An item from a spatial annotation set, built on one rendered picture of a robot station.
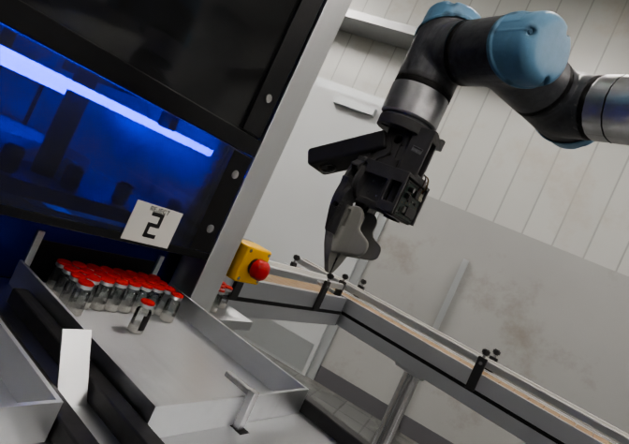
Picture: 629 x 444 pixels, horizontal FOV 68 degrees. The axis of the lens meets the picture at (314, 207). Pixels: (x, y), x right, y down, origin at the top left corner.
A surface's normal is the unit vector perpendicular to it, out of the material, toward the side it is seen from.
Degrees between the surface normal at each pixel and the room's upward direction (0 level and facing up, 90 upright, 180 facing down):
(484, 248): 90
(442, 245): 90
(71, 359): 55
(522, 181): 90
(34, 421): 90
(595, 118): 136
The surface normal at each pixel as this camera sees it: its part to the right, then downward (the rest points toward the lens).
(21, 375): -0.52, -0.25
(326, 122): -0.32, -0.15
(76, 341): 0.85, -0.25
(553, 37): 0.50, 0.22
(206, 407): 0.73, 0.33
